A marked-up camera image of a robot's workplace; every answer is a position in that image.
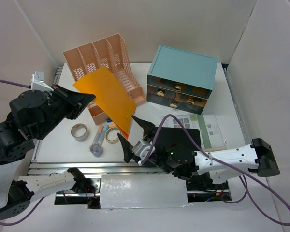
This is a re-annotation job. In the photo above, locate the clear document pouch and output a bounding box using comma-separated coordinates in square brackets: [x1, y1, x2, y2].
[158, 114, 227, 152]

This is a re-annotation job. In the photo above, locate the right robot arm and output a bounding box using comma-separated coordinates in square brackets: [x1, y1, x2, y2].
[118, 114, 280, 189]

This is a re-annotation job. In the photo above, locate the black clipboard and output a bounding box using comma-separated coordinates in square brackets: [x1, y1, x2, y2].
[154, 127, 198, 151]

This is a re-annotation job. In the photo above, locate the pink plastic file organizer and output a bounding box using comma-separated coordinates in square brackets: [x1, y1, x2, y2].
[62, 33, 146, 126]

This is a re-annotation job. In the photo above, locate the grey tape roll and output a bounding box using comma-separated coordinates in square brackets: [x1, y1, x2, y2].
[71, 123, 89, 142]

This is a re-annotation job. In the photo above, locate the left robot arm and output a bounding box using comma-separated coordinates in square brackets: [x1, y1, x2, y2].
[0, 85, 95, 221]

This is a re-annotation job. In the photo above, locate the white foil covered plate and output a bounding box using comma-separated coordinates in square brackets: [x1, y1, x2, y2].
[100, 174, 188, 209]

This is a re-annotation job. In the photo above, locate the aluminium rail frame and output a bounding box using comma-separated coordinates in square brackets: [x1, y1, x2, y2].
[28, 63, 245, 175]

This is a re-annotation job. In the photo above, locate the beige masking tape ring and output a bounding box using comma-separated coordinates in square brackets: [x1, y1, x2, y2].
[104, 127, 120, 144]

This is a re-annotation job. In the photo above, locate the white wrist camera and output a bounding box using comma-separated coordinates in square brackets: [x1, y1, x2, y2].
[132, 140, 151, 166]
[30, 71, 51, 91]

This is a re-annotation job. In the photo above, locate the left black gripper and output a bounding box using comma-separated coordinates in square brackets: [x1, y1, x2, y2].
[35, 84, 96, 140]

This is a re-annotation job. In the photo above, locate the teal drawer cabinet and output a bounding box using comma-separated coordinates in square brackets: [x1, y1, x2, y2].
[146, 46, 218, 114]

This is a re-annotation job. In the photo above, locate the orange folder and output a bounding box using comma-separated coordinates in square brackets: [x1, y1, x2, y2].
[73, 66, 137, 139]

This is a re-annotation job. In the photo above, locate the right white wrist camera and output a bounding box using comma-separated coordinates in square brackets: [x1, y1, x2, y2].
[132, 140, 151, 166]

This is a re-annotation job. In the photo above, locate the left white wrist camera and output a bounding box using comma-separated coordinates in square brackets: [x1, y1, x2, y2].
[30, 71, 51, 91]

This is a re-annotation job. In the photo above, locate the orange blue glue stick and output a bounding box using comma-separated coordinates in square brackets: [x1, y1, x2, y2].
[93, 125, 109, 145]

